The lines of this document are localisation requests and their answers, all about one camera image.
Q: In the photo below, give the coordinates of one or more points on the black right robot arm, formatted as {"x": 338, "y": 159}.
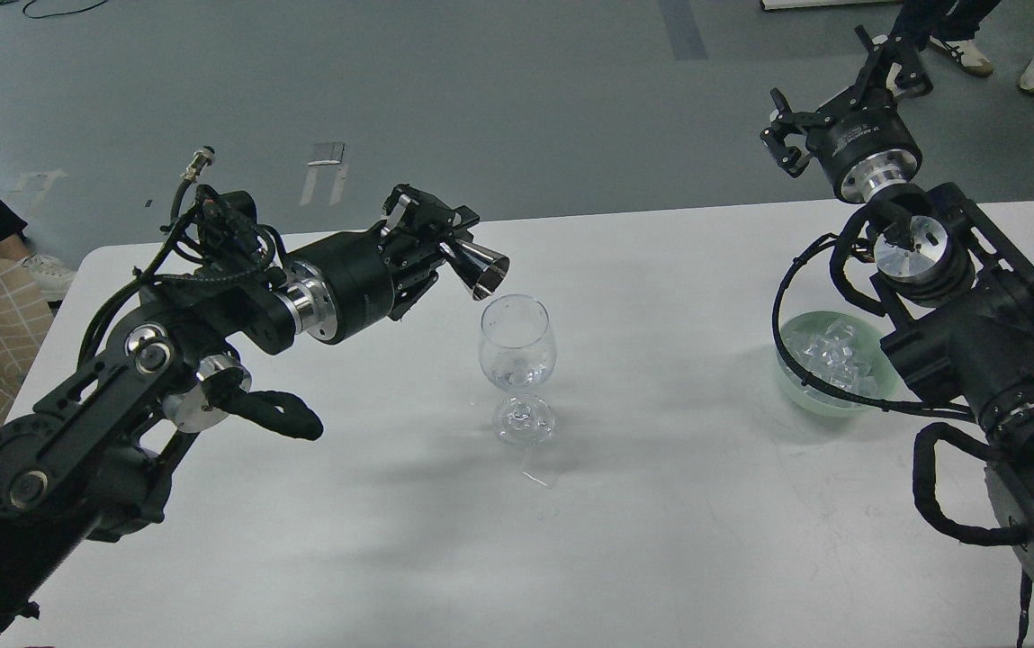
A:
{"x": 959, "y": 293}

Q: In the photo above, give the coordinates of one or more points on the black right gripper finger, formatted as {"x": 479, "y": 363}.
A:
{"x": 893, "y": 72}
{"x": 784, "y": 123}

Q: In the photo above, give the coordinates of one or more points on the clear wine glass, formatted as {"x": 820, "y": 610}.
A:
{"x": 518, "y": 353}

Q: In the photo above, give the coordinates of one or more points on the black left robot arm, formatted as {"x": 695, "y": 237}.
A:
{"x": 95, "y": 458}

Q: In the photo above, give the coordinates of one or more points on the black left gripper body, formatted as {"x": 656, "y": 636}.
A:
{"x": 342, "y": 284}

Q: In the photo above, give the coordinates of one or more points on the clear ice cubes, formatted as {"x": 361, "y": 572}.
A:
{"x": 839, "y": 350}

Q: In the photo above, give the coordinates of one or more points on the white grey sneaker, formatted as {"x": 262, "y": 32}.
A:
{"x": 50, "y": 275}

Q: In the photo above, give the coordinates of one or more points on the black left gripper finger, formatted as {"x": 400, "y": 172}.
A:
{"x": 410, "y": 282}
{"x": 415, "y": 221}

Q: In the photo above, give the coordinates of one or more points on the white sneaker with dark stripes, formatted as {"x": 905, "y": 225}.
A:
{"x": 967, "y": 55}

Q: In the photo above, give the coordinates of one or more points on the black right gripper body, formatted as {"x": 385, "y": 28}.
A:
{"x": 866, "y": 151}

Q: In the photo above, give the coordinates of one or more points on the light green bowl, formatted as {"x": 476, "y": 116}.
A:
{"x": 824, "y": 404}

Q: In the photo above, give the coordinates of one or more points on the steel double jigger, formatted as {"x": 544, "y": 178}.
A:
{"x": 481, "y": 269}

